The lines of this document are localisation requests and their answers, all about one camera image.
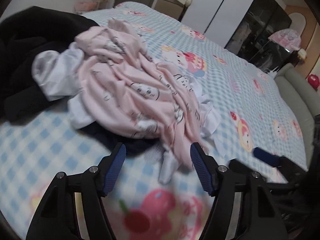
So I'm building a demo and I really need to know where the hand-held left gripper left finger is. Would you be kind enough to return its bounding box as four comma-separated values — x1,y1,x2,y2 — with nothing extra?
25,142,127,240

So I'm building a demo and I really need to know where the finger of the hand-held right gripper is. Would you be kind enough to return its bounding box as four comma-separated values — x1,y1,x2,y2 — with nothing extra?
229,159,273,183
252,147,280,167

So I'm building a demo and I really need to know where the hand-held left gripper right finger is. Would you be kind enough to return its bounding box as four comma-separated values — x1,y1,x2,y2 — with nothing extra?
190,142,290,240

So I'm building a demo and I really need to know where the pink printed garment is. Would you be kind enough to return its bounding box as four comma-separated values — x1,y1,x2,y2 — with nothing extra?
75,19,208,173

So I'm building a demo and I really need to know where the white garment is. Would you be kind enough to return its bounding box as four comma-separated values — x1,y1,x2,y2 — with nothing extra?
31,42,222,184

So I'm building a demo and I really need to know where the navy striped garment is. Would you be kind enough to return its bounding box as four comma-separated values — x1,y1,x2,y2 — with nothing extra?
80,122,163,160

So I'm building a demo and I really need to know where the grey upholstered headboard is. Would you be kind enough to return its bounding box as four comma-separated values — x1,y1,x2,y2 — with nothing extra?
274,64,320,165

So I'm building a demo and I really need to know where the blue checked printed blanket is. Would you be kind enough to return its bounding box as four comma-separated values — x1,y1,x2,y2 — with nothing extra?
0,1,309,240

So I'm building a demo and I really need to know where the red plush toy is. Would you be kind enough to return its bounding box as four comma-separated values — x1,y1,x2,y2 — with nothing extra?
307,74,320,89

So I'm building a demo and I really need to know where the pink frilly canopy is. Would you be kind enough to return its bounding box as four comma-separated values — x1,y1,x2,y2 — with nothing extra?
267,29,302,52

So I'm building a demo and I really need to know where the dark glass wardrobe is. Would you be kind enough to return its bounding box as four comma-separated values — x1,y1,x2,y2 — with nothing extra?
224,0,293,68

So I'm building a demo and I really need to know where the white wardrobe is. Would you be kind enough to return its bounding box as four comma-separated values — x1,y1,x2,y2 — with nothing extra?
180,0,260,48

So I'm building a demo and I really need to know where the black garment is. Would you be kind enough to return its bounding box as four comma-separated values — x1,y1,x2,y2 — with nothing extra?
0,6,100,123

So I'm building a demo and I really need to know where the pale pink plush toy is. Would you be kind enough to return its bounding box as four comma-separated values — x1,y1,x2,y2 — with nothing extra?
75,1,97,12

